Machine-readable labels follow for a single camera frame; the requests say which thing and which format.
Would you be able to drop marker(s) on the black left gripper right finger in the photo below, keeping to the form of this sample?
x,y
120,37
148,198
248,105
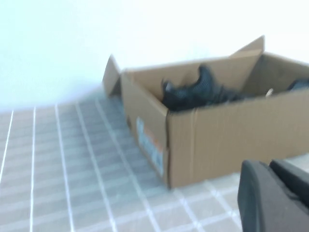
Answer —
x,y
293,178

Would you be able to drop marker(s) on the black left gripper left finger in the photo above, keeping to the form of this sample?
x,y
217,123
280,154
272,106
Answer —
x,y
263,207

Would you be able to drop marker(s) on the brown cardboard shoe box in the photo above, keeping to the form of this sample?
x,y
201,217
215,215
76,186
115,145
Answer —
x,y
229,140

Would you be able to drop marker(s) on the white orange box label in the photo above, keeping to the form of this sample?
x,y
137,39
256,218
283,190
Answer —
x,y
150,145

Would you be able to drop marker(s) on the black shoe white tongue label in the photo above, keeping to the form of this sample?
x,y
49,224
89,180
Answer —
x,y
190,96

